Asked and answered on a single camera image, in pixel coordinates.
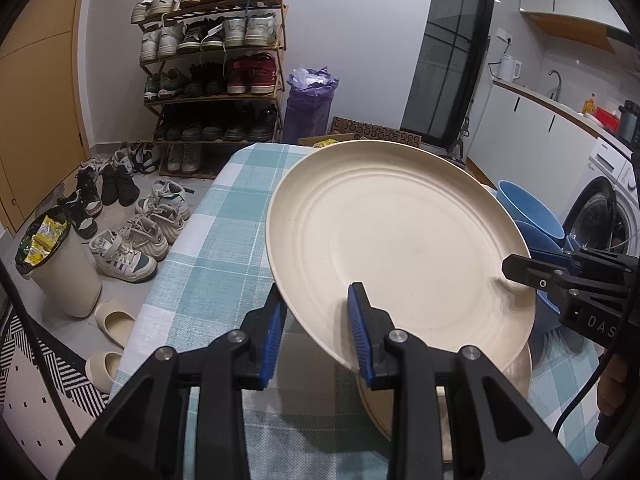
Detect circle patterned cardboard box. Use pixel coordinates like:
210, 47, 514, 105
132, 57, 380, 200
299, 116, 423, 150

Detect black kitchen appliance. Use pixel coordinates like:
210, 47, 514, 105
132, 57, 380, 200
618, 101, 640, 143

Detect white washing machine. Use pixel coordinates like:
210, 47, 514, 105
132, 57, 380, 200
562, 137, 640, 261

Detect cream trash bin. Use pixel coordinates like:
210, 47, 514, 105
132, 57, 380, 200
15, 205, 103, 319

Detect red container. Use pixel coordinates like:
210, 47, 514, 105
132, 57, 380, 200
595, 106, 621, 131

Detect teal checked tablecloth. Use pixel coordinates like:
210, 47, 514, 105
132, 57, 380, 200
117, 142, 606, 480

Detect purple plastic bag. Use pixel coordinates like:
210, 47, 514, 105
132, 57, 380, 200
282, 66, 340, 143

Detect cream round plate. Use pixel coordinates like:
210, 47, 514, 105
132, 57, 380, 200
357, 345, 533, 441
265, 140, 538, 376

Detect blue bowl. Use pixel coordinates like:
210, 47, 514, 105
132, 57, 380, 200
515, 220, 571, 257
495, 180, 566, 241
536, 290, 567, 334

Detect white electric kettle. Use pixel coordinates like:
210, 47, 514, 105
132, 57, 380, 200
500, 54, 523, 81

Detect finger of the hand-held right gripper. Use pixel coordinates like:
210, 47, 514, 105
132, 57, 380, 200
501, 253, 601, 306
529, 245, 640, 276

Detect upright stick vacuum cleaner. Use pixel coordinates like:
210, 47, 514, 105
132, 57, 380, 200
447, 117, 471, 161

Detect black framed glass door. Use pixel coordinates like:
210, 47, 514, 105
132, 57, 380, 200
400, 0, 496, 148

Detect wooden shoe rack with shoes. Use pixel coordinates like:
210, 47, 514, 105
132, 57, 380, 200
131, 0, 288, 173

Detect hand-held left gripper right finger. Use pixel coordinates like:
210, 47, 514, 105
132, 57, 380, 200
347, 282, 586, 480

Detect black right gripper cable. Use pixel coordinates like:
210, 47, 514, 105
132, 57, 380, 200
550, 345, 613, 426

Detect scattered pile of shoes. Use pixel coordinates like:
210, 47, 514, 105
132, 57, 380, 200
57, 140, 203, 283

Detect wooden door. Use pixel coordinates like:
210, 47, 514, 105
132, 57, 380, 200
0, 0, 93, 233

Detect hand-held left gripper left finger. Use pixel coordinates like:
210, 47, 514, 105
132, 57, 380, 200
55, 285, 288, 480

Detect black and white patterned rug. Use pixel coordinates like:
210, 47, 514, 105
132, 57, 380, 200
0, 320, 111, 421

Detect person's right hand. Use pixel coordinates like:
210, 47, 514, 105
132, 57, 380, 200
597, 360, 630, 411

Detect white base kitchen cabinets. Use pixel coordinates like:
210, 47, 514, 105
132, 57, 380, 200
467, 80, 601, 196

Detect cream slipper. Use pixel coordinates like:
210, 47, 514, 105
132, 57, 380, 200
95, 300, 137, 348
85, 351, 123, 395

